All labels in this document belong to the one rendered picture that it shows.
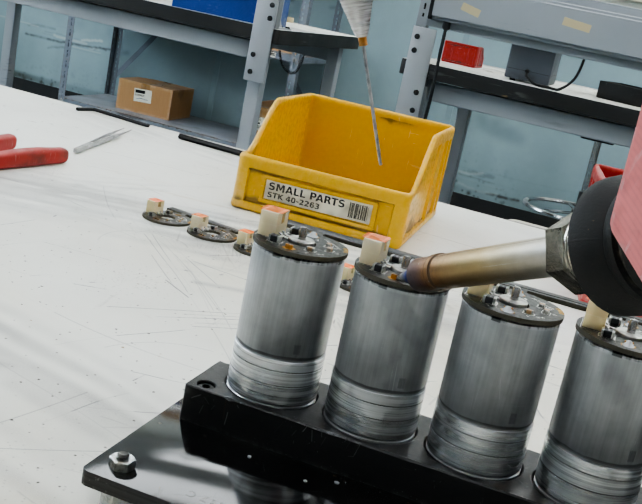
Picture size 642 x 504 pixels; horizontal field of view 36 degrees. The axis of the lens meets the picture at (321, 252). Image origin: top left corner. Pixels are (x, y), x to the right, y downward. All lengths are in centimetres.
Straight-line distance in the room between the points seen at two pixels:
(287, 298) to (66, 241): 21
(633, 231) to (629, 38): 235
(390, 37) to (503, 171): 83
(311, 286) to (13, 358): 11
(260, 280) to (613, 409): 9
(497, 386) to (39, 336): 16
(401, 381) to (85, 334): 13
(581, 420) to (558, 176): 445
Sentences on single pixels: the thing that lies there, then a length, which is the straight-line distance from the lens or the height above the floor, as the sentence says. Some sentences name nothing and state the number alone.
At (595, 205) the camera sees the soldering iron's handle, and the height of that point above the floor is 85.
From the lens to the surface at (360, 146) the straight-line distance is 65.
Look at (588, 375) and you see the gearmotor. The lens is 24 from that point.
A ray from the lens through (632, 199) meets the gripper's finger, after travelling 16.
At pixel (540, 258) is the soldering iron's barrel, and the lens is 19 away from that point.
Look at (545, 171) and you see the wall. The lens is 468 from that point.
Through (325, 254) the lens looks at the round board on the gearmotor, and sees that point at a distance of 25.
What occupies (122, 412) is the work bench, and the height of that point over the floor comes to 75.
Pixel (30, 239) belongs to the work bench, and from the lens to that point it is 44.
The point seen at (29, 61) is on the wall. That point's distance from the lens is 575.
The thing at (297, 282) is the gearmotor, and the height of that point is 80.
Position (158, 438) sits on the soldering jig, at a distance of 26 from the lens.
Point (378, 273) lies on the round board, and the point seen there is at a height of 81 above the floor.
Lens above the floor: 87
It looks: 14 degrees down
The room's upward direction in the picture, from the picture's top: 12 degrees clockwise
